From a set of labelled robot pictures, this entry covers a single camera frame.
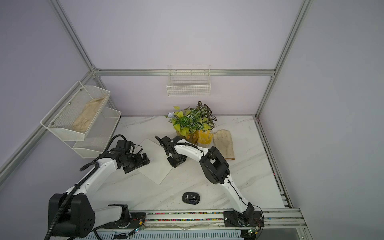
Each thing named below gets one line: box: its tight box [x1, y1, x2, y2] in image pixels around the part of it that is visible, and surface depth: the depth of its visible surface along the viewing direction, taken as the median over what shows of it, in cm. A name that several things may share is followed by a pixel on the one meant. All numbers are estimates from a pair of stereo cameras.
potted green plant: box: [165, 101, 217, 144], surface depth 88 cm
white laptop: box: [133, 138, 173, 185], surface depth 91 cm
